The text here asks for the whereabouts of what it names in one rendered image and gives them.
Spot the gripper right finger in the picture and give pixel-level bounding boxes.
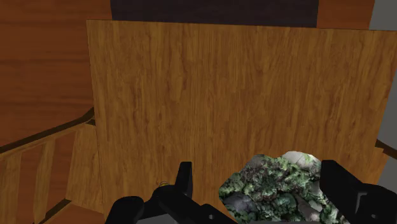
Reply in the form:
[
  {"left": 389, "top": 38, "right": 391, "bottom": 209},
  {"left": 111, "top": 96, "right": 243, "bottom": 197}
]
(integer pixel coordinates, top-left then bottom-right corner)
[{"left": 319, "top": 159, "right": 397, "bottom": 224}]

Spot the wooden chair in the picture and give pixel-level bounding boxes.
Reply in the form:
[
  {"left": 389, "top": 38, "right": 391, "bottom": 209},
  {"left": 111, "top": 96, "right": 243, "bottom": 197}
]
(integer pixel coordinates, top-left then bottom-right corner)
[{"left": 0, "top": 106, "right": 105, "bottom": 224}]

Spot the wooden table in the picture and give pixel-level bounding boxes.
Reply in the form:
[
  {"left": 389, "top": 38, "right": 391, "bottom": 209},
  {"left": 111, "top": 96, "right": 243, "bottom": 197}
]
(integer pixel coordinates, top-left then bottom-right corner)
[{"left": 86, "top": 19, "right": 397, "bottom": 224}]

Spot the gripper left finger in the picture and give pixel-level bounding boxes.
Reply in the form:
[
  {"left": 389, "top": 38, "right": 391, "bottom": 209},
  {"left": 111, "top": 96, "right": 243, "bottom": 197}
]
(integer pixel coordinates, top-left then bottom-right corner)
[{"left": 104, "top": 161, "right": 237, "bottom": 224}]

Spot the mossy green grey rock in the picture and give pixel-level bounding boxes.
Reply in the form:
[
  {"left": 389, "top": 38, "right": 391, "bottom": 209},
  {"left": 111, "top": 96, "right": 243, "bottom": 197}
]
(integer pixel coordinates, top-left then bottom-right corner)
[{"left": 218, "top": 151, "right": 352, "bottom": 224}]

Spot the dark robot stand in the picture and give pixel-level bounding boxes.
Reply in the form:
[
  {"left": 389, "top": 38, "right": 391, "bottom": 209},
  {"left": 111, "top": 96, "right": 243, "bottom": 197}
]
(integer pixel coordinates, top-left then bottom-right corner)
[{"left": 109, "top": 0, "right": 319, "bottom": 29}]

